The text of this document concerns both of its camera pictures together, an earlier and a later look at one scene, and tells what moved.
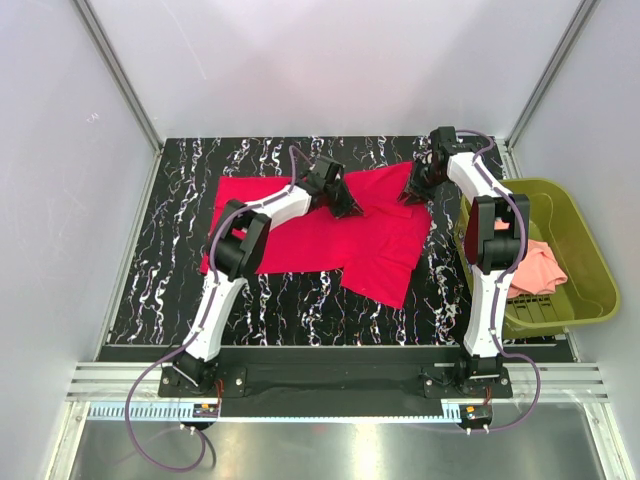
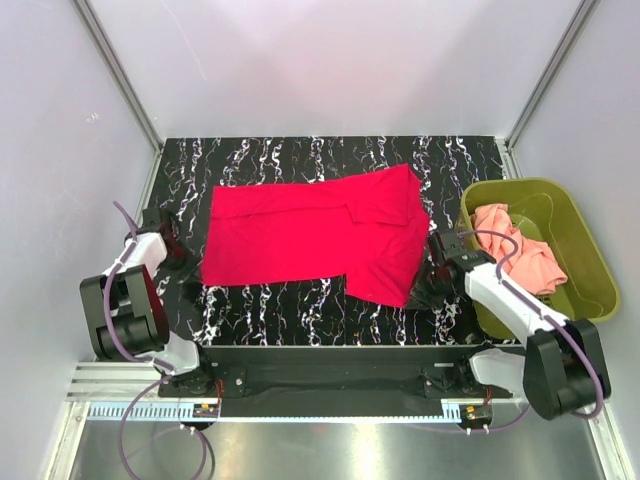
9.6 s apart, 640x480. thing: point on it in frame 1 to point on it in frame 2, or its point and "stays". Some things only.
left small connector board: [202, 410] stays
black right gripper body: [423, 181] to [432, 290]
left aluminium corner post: [119, 71] stays
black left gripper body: [338, 199] to [180, 262]
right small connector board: [480, 414] stays
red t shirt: [375, 254] stays
